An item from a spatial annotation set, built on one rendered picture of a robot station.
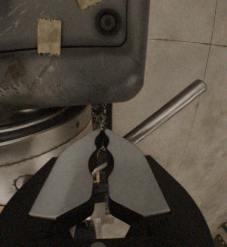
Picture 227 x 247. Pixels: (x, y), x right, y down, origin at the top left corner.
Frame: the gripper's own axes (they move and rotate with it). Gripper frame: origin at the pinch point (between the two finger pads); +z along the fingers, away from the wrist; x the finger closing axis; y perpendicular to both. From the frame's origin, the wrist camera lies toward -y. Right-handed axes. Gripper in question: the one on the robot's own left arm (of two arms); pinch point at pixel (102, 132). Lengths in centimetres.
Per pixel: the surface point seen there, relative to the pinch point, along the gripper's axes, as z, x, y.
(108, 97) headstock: 4.6, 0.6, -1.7
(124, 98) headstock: 5.3, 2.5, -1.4
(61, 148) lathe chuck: 7.0, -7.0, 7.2
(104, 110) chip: 70, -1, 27
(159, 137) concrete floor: 142, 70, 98
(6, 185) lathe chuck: 2.1, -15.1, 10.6
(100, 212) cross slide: 31, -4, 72
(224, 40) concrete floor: 153, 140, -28
